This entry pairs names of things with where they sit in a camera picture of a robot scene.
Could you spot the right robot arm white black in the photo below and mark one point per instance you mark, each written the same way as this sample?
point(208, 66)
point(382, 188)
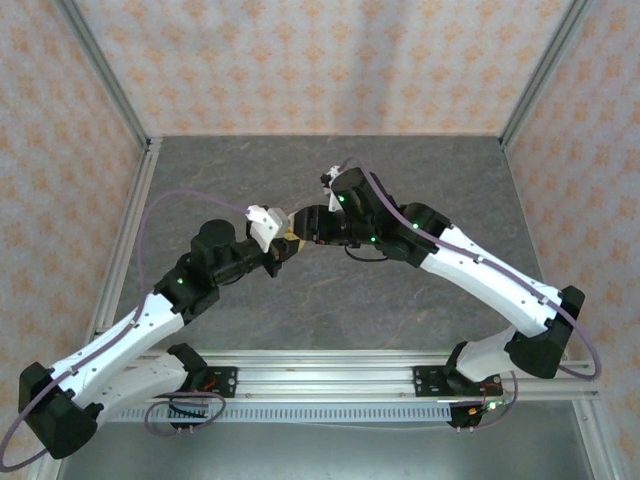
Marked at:
point(490, 280)

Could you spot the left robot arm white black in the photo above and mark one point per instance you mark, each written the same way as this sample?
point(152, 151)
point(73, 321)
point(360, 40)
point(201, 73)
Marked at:
point(125, 330)

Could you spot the grey metal panel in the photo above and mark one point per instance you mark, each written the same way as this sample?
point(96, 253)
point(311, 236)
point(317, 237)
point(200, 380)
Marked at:
point(325, 452)

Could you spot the small green LED board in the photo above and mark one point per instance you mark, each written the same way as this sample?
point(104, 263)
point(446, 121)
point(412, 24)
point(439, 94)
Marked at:
point(492, 404)

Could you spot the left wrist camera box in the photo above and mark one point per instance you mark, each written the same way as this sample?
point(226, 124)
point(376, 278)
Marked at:
point(272, 220)

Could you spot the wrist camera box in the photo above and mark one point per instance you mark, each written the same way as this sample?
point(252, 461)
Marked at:
point(272, 220)
point(330, 176)

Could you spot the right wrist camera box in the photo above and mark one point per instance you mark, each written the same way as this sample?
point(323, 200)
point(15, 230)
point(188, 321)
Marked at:
point(330, 176)

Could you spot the aluminium side rail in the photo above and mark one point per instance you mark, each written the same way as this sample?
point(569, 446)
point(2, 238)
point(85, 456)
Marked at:
point(149, 165)

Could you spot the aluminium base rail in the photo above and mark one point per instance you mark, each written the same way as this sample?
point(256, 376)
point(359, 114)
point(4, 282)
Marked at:
point(325, 375)

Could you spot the aluminium frame post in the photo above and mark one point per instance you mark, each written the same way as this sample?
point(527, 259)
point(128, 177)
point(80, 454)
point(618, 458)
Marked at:
point(542, 75)
point(106, 75)

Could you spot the aluminium lower frame rail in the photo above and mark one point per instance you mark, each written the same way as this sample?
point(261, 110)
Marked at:
point(595, 440)

